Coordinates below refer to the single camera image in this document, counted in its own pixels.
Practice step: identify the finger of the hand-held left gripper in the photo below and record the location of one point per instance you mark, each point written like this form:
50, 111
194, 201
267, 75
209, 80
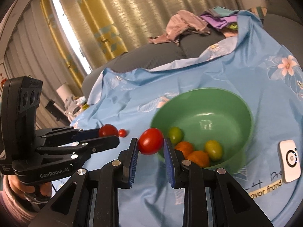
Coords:
104, 143
87, 134

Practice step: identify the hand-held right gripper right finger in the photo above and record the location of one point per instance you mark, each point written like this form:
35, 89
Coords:
171, 167

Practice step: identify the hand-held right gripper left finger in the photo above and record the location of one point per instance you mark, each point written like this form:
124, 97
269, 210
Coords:
131, 165

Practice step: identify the red cherry tomato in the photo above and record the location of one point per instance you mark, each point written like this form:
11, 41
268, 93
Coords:
122, 133
108, 130
151, 141

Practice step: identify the orange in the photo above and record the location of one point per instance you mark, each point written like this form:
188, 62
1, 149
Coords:
185, 147
198, 159

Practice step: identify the green tomato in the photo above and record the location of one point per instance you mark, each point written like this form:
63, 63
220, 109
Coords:
175, 134

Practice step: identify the yellow-green tomato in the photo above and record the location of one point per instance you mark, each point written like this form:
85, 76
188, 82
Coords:
213, 150

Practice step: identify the green plastic bowl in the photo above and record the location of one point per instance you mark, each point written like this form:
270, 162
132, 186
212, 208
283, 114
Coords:
213, 113

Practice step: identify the person's left forearm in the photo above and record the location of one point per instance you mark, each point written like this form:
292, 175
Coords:
11, 209

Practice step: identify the person's left hand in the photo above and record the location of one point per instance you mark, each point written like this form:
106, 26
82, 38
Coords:
30, 190

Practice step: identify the pile of light clothes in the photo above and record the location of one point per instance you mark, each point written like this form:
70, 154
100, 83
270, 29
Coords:
73, 104

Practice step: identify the black flat box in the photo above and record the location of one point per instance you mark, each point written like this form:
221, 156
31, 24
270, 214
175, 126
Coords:
53, 108

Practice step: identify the white cylinder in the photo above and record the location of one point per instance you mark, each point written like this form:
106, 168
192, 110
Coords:
63, 91

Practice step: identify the grey sofa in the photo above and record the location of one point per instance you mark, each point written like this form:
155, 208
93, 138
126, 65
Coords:
153, 56

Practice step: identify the white square device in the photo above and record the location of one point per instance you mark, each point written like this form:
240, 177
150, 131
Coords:
284, 170

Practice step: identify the blue floral cloth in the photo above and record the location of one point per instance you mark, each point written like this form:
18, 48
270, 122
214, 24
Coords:
236, 75

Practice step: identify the yellow deer print curtain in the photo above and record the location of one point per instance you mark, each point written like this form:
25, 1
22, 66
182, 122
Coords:
94, 11

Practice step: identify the pink clothes pile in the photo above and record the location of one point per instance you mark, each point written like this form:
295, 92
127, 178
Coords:
177, 22

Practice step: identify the beige curtain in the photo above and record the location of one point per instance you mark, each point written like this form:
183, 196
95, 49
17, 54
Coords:
153, 4

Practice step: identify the purple clothes pile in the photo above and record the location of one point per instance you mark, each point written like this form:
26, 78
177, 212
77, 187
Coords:
215, 21

